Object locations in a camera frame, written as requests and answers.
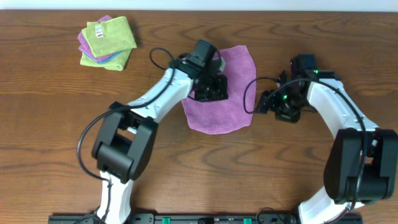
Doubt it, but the purple microfiber cloth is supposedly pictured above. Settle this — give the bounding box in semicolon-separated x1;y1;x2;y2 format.
182;45;257;134

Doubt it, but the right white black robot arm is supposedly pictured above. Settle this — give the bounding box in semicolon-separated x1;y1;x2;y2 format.
254;69;397;223

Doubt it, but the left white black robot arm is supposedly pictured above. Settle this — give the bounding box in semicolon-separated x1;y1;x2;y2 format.
91;55;228;223

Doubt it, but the bottom green folded cloth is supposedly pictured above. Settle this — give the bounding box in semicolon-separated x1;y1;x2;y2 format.
80;21;133;72

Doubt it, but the green folded cloth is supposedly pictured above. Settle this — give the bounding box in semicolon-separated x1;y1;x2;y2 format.
80;21;133;72
81;16;137;58

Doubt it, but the blue folded cloth in stack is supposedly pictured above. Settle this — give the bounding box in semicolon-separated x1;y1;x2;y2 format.
83;51;121;64

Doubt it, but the top green folded cloth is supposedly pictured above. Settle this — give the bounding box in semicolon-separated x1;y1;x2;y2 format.
81;16;137;58

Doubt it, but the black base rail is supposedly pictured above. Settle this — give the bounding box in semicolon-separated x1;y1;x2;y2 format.
48;212;364;224

